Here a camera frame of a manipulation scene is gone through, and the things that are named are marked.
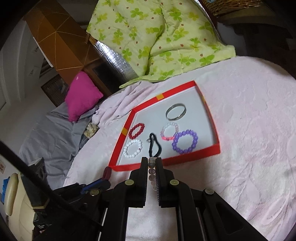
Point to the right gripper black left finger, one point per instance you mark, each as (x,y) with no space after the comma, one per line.
(128,194)

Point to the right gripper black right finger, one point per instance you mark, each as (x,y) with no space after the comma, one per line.
(201,215)

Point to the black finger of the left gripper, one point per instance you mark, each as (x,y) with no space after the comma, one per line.
(100,184)

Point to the floral patterned cloth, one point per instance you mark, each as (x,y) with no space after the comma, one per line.
(90,130)

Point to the grey bedsheet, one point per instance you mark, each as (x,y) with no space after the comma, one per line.
(57,140)

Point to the red cardboard tray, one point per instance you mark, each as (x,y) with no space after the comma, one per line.
(152,114)

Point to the magenta pillow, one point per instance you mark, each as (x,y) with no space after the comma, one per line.
(82,96)

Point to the silver metal bangle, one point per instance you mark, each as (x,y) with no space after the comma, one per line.
(175,112)

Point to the silver foil mat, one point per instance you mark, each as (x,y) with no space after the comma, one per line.
(116,62)

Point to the orange wooden cabinet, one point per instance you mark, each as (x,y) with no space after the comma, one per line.
(64,42)

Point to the green clover quilt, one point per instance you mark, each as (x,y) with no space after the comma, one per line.
(158,39)

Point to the wicker basket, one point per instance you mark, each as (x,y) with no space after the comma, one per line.
(221,7)

